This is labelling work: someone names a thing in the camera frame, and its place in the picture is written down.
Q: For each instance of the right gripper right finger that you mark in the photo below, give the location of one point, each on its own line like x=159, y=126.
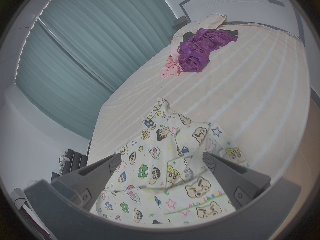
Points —
x=237, y=181

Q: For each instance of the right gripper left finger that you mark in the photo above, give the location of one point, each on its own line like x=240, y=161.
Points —
x=87, y=184

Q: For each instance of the white printed pyjama top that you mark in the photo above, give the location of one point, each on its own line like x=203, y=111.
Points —
x=162, y=164

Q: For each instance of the bed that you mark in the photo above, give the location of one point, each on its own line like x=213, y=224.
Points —
x=237, y=89

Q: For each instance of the black chest of drawers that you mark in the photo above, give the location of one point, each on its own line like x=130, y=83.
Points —
x=75, y=161

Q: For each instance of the blue-green curtain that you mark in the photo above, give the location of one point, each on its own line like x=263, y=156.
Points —
x=57, y=84
x=107, y=29

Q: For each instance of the pink garment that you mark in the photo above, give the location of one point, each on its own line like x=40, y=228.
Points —
x=170, y=67

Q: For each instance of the purple satin garment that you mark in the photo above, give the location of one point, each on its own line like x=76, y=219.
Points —
x=197, y=51

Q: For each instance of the black garment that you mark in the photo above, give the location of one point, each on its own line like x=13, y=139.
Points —
x=188, y=36

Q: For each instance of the cream pillow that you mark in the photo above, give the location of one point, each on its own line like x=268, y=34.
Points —
x=210, y=21

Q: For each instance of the grey bedside table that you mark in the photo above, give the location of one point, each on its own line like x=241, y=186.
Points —
x=180, y=22

